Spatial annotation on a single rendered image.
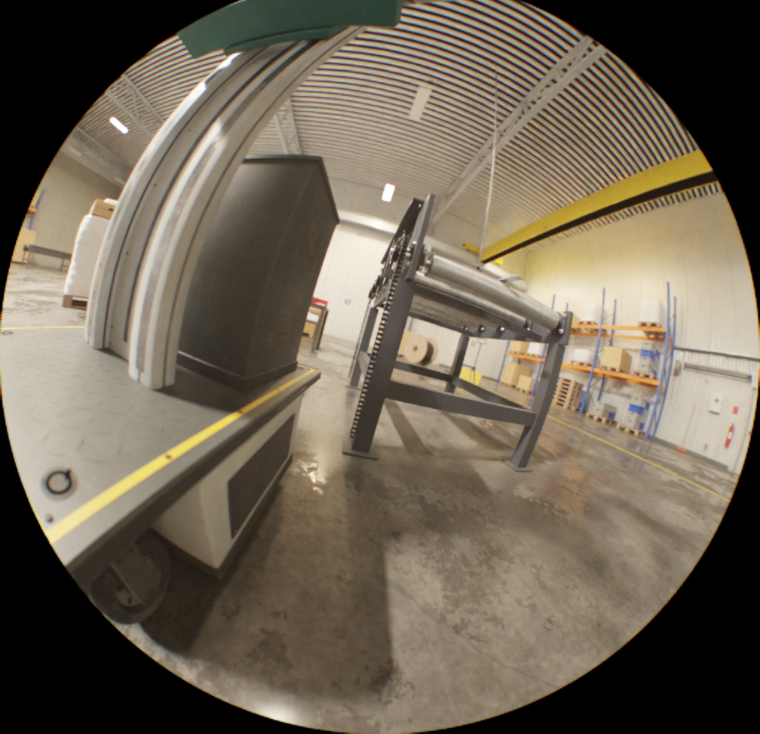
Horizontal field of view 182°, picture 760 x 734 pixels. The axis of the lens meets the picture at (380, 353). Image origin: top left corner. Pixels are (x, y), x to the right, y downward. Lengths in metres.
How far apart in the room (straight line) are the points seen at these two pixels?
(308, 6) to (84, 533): 0.94
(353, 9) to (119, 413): 0.91
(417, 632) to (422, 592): 0.11
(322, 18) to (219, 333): 0.84
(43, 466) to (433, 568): 0.70
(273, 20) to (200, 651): 1.28
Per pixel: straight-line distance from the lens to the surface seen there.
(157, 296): 0.42
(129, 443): 0.31
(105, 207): 3.70
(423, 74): 8.94
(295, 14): 0.86
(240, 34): 0.97
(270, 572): 0.56
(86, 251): 3.62
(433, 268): 1.01
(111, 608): 0.44
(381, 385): 0.95
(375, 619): 0.55
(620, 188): 8.40
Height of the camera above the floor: 0.49
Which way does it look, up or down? 3 degrees down
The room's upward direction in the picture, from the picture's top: 16 degrees clockwise
